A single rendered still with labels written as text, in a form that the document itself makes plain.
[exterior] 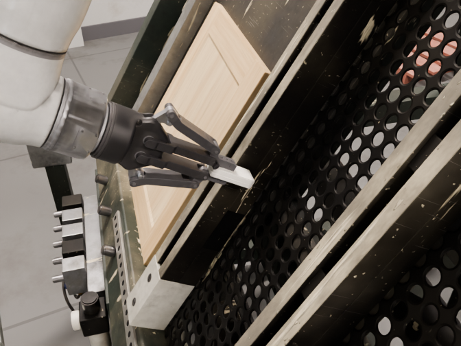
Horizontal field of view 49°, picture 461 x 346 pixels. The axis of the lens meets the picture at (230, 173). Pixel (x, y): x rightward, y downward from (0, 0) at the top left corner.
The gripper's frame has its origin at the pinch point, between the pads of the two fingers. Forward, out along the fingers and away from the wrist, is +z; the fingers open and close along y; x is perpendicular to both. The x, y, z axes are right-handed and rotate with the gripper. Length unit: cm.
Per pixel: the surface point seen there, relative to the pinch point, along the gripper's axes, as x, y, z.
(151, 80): 64, -16, 4
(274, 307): -21.9, -3.2, 1.4
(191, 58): 52, -3, 7
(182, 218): 6.7, -14.9, 1.3
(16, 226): 143, -143, 5
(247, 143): 2.5, 4.2, 1.3
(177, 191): 23.4, -20.8, 6.6
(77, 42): 354, -122, 31
